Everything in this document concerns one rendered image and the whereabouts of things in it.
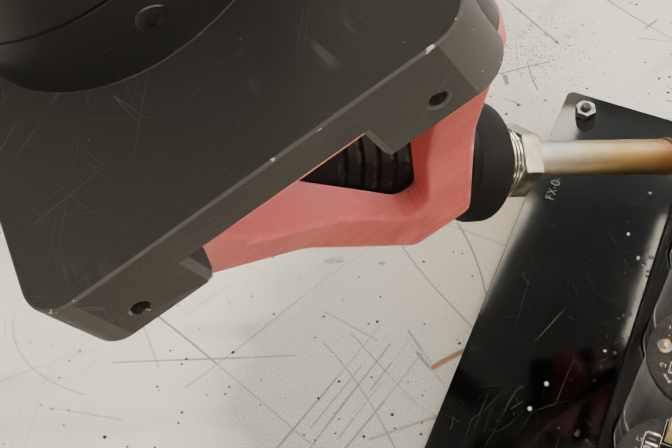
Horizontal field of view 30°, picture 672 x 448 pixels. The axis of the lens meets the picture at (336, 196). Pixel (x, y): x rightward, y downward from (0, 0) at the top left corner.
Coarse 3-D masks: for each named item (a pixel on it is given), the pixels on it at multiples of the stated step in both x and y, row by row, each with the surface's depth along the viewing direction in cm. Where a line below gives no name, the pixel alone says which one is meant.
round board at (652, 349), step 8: (664, 320) 27; (656, 328) 27; (664, 328) 27; (656, 336) 27; (664, 336) 27; (648, 344) 27; (656, 344) 27; (648, 352) 27; (656, 352) 27; (648, 360) 26; (656, 360) 26; (664, 360) 26; (648, 368) 26; (656, 368) 26; (664, 368) 26; (656, 376) 26; (664, 376) 26; (656, 384) 26; (664, 384) 26; (664, 392) 26
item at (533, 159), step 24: (528, 144) 26; (552, 144) 26; (576, 144) 27; (600, 144) 27; (624, 144) 28; (648, 144) 28; (528, 168) 26; (552, 168) 26; (576, 168) 27; (600, 168) 27; (624, 168) 28; (648, 168) 28; (528, 192) 26
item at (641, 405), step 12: (648, 372) 27; (636, 384) 28; (648, 384) 27; (636, 396) 28; (648, 396) 27; (660, 396) 26; (624, 408) 29; (636, 408) 28; (648, 408) 27; (660, 408) 27; (624, 420) 29; (636, 420) 28; (624, 432) 29
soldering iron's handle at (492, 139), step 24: (480, 120) 25; (360, 144) 23; (408, 144) 24; (480, 144) 24; (504, 144) 25; (336, 168) 23; (360, 168) 23; (384, 168) 23; (408, 168) 24; (480, 168) 24; (504, 168) 24; (384, 192) 23; (480, 192) 25; (504, 192) 25; (480, 216) 25
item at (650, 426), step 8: (640, 424) 26; (648, 424) 26; (656, 424) 26; (664, 424) 26; (632, 432) 25; (640, 432) 25; (648, 432) 25; (656, 432) 25; (664, 432) 25; (624, 440) 25; (632, 440) 25; (640, 440) 25; (648, 440) 25; (656, 440) 25
